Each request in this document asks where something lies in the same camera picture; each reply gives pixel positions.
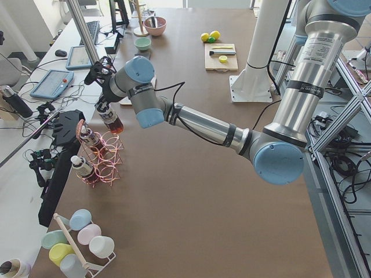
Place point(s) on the pink bowl with ice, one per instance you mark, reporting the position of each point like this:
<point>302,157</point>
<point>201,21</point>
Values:
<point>161,26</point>

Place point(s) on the light blue plastic cup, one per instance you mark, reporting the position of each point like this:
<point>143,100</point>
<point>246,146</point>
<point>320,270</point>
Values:
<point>72,267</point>

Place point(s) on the white wire cup rack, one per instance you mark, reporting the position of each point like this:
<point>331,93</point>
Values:
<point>93,264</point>

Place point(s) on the black bar device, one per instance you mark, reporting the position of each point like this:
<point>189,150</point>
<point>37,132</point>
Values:
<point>64,133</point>

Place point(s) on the tea bottle rack front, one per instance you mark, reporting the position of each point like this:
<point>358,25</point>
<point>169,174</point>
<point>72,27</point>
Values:
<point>84,169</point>

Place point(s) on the steel muddler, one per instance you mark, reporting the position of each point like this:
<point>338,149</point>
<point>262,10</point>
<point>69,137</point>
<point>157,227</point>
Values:
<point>222,52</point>

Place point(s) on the lemon near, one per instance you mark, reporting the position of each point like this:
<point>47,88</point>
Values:
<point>205,37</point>

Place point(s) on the white plastic cup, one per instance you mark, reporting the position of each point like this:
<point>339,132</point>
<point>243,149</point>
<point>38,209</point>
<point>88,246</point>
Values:
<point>102,246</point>

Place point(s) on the black keyboard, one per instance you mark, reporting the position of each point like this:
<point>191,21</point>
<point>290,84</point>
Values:
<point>93,28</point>

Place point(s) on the teach pendant near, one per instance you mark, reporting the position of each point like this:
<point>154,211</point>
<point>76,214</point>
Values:
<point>53,84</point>

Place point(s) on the half lemon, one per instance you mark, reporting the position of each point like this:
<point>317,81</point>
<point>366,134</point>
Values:
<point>223,59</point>

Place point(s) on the green bowl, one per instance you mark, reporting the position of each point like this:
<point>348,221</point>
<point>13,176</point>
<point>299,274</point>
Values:
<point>143,43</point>

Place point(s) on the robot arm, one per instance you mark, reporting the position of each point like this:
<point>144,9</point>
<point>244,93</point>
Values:
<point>175,89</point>

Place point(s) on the yellow plastic cup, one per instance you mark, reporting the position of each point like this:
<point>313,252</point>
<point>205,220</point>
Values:
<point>59,251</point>

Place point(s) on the lemon far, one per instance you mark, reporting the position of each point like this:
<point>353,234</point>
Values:
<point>215,34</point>

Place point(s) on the green plastic cup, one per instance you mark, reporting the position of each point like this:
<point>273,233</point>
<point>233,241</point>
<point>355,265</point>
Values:
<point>53,237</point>

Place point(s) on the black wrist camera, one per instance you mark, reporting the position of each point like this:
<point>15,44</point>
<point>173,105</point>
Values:
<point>100,71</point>

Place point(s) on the teach pendant far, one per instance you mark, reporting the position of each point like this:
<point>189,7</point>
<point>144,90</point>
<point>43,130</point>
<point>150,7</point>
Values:
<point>78,59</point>

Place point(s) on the pink plastic cup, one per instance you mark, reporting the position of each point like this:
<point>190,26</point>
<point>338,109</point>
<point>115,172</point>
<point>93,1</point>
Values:
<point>86,234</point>

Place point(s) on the metal ice scoop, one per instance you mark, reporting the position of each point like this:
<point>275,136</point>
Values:
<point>152,21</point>

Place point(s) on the tea bottle rack back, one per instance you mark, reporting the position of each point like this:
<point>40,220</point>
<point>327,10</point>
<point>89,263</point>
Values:
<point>90,138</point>

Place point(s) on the grey folded cloth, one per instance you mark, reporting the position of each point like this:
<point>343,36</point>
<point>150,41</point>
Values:
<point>145,54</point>

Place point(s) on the black water bottle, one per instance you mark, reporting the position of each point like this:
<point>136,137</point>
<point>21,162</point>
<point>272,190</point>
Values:
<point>14,100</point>

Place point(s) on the copper wire bottle rack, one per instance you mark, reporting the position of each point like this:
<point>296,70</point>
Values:
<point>107,160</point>

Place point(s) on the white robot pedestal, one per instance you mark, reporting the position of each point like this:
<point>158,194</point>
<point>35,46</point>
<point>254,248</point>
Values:
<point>253,83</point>

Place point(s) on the teach pendant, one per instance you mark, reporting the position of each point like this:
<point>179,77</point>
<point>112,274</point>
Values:
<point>78,59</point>
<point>53,84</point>

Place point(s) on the tea bottle rack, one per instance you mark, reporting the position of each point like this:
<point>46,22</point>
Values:
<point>84,169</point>
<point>90,138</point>
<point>111,120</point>

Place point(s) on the aluminium frame post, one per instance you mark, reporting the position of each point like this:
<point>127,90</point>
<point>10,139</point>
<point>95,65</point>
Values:
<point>94,54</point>

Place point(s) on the cream serving tray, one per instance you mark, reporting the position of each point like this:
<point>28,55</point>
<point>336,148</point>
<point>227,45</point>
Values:
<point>125,102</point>

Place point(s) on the yellow plastic knife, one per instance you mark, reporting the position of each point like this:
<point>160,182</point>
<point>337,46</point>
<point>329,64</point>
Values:
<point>222,47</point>

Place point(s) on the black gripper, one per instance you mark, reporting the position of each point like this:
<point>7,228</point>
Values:
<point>102,102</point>

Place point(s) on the wooden cup tree stand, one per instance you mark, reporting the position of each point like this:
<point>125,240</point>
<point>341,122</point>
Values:
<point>139,31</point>

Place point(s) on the computer mouse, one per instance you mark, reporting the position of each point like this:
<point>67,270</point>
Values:
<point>60,53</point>

